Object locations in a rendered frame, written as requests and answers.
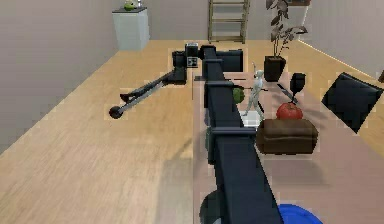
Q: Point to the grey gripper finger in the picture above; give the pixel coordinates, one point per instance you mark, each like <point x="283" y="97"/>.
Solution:
<point x="140" y="98"/>
<point x="146" y="88"/>

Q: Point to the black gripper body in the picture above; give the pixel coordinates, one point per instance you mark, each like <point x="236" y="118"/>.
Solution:
<point x="179" y="71"/>

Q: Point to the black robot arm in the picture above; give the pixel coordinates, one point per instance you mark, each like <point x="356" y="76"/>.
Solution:
<point x="240" y="186"/>

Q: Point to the black chair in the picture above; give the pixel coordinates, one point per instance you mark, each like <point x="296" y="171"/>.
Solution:
<point x="231" y="60"/>
<point x="351" y="100"/>

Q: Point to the green ball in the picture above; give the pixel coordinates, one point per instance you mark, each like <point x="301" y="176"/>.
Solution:
<point x="239" y="95"/>

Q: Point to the wooden ladder shelf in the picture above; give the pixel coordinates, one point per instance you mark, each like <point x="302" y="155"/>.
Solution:
<point x="229" y="20"/>

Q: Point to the white human statuette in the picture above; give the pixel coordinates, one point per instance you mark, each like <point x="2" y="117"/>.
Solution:
<point x="256" y="90"/>

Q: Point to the small silver object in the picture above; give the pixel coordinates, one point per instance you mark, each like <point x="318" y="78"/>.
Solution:
<point x="139" y="3"/>

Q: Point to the green round object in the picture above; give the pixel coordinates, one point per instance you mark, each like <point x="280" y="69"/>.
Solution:
<point x="129" y="5"/>

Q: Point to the dark leafy house plant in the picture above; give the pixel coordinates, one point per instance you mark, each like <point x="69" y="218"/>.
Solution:
<point x="275" y="66"/>

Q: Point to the red tomato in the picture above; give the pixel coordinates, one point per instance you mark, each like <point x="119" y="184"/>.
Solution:
<point x="289" y="111"/>

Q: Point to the black goblet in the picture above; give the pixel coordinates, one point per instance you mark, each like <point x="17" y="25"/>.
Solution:
<point x="297" y="83"/>

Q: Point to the brown bread loaf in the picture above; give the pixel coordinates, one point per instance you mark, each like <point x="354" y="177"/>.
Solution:
<point x="286" y="136"/>

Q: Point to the black round object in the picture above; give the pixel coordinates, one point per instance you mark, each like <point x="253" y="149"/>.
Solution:
<point x="209" y="208"/>

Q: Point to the blue round object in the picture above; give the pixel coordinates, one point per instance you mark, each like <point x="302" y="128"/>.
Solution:
<point x="296" y="215"/>

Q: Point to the pink table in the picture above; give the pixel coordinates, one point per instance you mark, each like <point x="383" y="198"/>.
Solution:
<point x="333" y="186"/>

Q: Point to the white pedestal cabinet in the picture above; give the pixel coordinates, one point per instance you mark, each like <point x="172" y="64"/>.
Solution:
<point x="131" y="30"/>

